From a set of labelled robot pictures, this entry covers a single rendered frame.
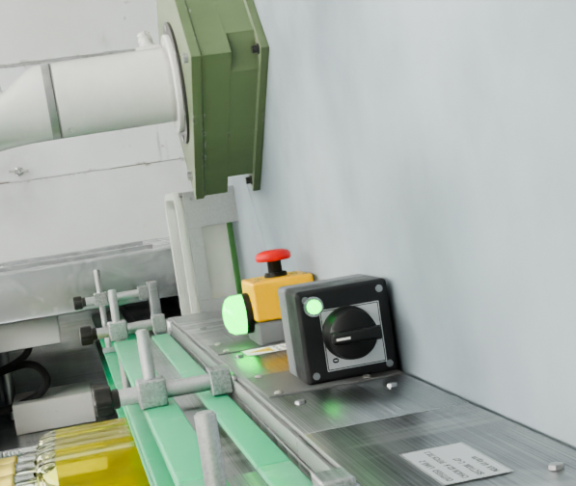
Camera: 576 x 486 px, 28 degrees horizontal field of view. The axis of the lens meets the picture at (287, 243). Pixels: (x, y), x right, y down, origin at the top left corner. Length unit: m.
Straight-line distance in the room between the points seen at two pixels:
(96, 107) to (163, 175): 3.87
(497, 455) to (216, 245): 1.10
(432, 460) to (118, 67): 0.87
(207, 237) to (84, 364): 1.56
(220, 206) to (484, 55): 1.05
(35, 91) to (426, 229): 0.69
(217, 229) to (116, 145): 3.58
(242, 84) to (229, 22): 0.07
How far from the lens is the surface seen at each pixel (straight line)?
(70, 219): 5.26
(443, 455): 0.68
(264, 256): 1.24
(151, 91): 1.42
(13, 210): 5.26
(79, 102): 1.42
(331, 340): 0.93
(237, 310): 1.24
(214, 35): 1.33
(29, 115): 1.42
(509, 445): 0.69
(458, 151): 0.77
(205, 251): 1.72
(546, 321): 0.68
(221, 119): 1.39
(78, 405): 2.66
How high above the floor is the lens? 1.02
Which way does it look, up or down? 11 degrees down
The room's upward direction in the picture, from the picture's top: 99 degrees counter-clockwise
